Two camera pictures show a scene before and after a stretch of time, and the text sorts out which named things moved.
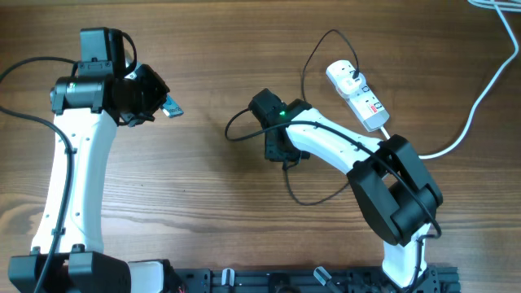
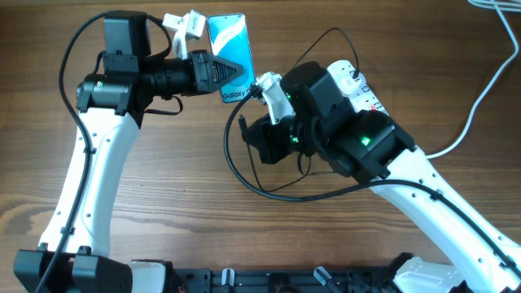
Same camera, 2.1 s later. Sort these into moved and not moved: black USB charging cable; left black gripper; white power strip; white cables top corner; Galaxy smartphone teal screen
Moved: Galaxy smartphone teal screen; black USB charging cable; left black gripper
Not moved: white power strip; white cables top corner
